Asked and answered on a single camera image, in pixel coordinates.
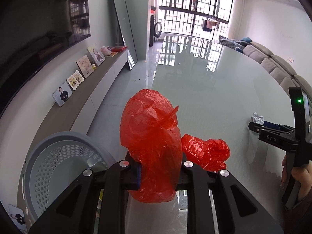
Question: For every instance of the red plastic bag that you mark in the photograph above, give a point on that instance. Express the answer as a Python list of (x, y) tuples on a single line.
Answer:
[(149, 130)]

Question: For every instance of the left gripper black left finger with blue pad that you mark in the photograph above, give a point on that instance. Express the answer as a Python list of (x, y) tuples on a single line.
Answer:
[(95, 202)]

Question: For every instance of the pink plush toy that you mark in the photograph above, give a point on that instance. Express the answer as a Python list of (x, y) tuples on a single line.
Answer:
[(105, 51)]

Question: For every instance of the black window security grille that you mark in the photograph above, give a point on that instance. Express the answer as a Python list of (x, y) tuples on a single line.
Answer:
[(199, 18)]

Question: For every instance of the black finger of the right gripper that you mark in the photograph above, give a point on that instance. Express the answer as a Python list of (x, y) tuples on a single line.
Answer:
[(260, 129)]

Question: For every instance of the grey sectional sofa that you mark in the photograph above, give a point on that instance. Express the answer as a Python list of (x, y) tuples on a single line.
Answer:
[(284, 74)]

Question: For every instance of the wall-mounted black television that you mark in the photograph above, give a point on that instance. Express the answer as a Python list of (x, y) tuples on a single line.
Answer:
[(33, 32)]

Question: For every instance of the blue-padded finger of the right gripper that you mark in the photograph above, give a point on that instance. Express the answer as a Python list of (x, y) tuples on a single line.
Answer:
[(284, 128)]

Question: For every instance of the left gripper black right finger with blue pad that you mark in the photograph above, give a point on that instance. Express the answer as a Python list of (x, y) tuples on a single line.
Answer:
[(218, 202)]

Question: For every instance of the leaning full-length mirror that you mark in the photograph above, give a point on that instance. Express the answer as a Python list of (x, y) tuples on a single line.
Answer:
[(124, 24)]

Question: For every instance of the grey perforated trash basket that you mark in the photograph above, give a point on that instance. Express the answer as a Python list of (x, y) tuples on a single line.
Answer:
[(54, 163)]

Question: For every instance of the photo frame pink baby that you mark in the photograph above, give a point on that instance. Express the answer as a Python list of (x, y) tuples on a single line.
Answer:
[(85, 66)]

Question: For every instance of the red pouch on shelf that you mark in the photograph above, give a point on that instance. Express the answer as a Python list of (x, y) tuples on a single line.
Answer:
[(118, 48)]

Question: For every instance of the person's right hand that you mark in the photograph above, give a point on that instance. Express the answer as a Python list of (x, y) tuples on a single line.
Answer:
[(302, 175)]

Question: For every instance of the checkered blanket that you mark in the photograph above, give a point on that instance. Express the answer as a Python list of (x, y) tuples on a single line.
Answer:
[(230, 43)]

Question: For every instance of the blue cushion on sofa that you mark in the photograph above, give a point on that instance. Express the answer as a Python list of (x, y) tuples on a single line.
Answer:
[(246, 39)]

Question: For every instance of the grey wood tv console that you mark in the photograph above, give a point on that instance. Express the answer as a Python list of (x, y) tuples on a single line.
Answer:
[(78, 112)]

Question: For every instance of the white crumpled tissue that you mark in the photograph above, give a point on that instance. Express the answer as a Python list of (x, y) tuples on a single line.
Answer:
[(258, 119)]

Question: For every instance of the photo frame child purple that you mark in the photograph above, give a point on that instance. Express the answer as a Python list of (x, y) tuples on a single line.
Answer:
[(96, 54)]

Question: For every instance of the photo frame collage white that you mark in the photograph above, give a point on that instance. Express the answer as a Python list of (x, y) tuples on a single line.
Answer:
[(75, 80)]

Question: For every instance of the photo frame man portrait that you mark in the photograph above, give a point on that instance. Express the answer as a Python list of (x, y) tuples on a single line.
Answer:
[(62, 94)]

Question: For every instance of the photo frame man standing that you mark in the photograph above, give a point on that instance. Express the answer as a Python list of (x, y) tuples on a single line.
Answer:
[(17, 216)]

